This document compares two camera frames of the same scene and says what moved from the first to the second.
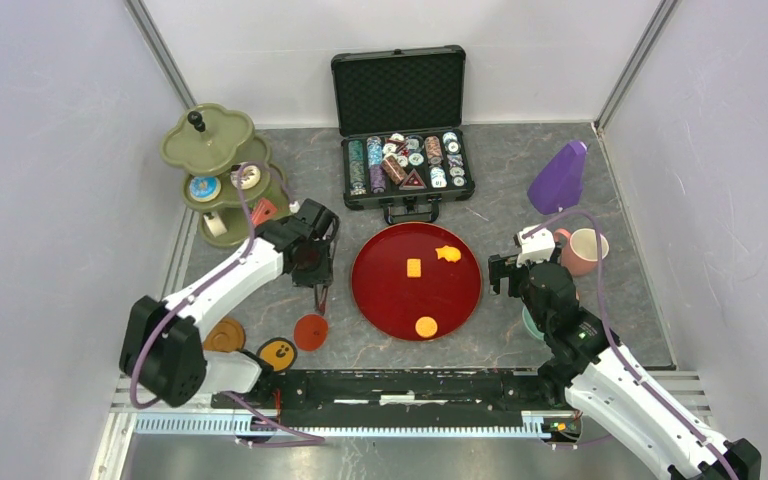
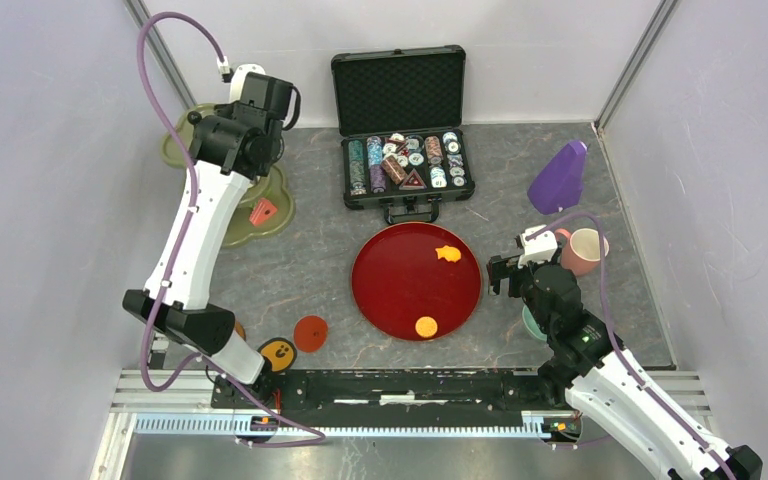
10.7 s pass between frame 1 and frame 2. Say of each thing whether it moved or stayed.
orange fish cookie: stayed
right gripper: stayed
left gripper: moved
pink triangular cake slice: stayed
